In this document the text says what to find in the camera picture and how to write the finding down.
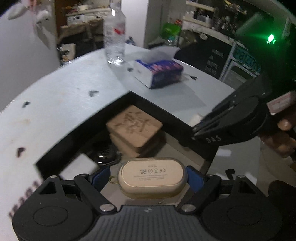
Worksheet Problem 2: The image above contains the wooden carved tile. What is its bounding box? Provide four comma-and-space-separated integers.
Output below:
106, 105, 163, 153
109, 133, 149, 158

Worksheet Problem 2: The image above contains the beige earbuds case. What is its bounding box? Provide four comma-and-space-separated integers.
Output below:
113, 158, 188, 199

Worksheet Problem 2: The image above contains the person right hand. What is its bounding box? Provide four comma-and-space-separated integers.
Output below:
259, 113, 295, 158

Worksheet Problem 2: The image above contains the black welcome sign board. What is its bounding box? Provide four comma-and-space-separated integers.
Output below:
174, 36, 232, 79

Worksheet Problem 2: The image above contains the purple floral tissue box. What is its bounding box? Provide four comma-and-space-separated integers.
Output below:
132, 46, 184, 89

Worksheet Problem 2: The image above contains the white tote bag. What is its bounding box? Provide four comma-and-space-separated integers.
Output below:
57, 43, 76, 65

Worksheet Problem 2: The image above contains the chair with brown jacket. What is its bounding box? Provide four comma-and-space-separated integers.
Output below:
56, 18, 104, 44

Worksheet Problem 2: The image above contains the clear plastic water bottle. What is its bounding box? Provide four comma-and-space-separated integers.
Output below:
103, 1, 126, 66

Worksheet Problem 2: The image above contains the plush sheep wall toy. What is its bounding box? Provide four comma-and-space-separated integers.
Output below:
35, 9, 51, 24

